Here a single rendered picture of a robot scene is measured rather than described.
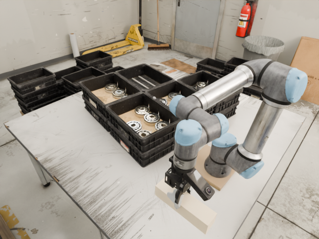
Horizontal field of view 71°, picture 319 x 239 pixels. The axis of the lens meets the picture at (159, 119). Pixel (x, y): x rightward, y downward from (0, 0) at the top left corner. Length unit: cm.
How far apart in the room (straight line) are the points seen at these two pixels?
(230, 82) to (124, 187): 75
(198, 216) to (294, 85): 57
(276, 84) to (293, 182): 166
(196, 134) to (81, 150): 98
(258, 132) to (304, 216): 137
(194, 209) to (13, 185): 189
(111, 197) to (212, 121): 71
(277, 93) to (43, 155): 129
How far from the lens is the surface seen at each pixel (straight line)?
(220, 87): 87
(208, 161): 129
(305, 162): 278
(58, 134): 165
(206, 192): 76
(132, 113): 151
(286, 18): 404
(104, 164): 137
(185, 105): 77
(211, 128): 70
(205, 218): 86
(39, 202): 223
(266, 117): 101
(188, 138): 63
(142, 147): 121
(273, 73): 96
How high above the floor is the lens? 170
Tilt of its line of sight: 37 degrees down
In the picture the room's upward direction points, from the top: 2 degrees clockwise
